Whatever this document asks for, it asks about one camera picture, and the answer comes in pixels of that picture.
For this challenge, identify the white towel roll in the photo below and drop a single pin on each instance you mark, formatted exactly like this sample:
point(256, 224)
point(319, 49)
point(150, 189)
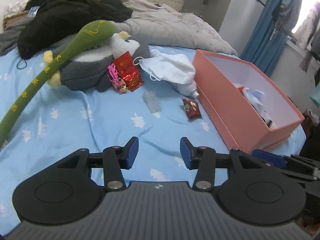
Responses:
point(182, 75)

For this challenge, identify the grey duvet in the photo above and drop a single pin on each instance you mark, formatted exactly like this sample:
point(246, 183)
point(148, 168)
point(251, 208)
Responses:
point(161, 25)

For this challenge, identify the blue plastic tissue pack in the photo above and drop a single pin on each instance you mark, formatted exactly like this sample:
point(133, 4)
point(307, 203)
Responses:
point(253, 96)

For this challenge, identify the panda plush toy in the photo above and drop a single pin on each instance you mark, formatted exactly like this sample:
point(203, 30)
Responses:
point(266, 118)

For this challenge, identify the red foil snack packet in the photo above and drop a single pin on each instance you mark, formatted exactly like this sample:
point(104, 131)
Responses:
point(128, 71)

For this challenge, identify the hanging clothes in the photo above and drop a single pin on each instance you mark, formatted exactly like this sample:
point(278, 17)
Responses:
point(300, 20)

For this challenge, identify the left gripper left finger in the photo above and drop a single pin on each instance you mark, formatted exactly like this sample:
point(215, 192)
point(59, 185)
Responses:
point(74, 171)

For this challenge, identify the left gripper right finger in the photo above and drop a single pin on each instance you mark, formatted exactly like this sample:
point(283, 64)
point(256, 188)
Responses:
point(206, 160)

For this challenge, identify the pink cardboard box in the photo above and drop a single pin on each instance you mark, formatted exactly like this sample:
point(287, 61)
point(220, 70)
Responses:
point(237, 122)

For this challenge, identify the white face mask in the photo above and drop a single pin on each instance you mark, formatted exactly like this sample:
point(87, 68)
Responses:
point(157, 66)

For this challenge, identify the black clothing pile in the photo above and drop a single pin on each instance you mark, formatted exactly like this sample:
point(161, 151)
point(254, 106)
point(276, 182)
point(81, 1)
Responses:
point(57, 19)

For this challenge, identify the green plush stick toy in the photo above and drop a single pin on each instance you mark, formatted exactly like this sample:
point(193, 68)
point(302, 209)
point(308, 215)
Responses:
point(89, 36)

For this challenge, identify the pink tassel trinket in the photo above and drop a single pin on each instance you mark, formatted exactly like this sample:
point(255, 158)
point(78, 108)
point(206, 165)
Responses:
point(117, 82)

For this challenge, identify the small red candy packet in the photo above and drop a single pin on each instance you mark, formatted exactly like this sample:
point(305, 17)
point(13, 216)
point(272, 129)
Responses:
point(191, 109)

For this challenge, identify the grey penguin plush toy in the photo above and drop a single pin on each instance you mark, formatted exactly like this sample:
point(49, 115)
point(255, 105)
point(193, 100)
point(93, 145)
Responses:
point(89, 68)

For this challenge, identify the blue curtain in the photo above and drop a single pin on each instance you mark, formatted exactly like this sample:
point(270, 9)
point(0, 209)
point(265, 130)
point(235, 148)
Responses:
point(271, 32)

